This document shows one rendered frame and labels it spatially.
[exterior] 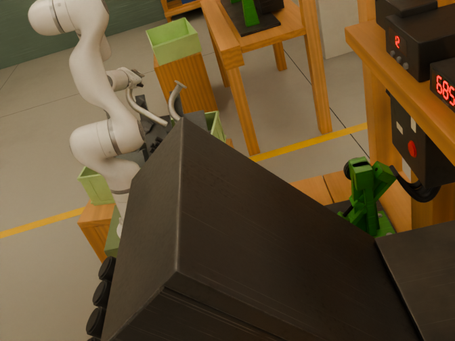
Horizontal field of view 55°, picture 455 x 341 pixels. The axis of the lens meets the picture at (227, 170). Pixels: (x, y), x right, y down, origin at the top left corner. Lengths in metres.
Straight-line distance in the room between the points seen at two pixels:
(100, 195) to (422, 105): 1.61
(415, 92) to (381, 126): 0.75
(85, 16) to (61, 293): 2.07
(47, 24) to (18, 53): 7.08
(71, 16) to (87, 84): 0.19
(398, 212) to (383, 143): 0.25
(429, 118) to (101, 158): 1.00
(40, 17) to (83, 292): 1.96
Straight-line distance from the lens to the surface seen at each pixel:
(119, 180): 1.47
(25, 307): 3.18
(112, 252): 1.60
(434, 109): 0.78
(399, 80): 0.87
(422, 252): 0.94
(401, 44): 0.90
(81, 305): 2.94
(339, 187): 1.66
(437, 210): 1.25
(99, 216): 2.09
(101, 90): 1.40
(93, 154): 1.43
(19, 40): 8.43
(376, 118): 1.55
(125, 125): 1.39
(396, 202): 1.58
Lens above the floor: 1.94
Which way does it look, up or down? 34 degrees down
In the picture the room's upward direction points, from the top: 17 degrees counter-clockwise
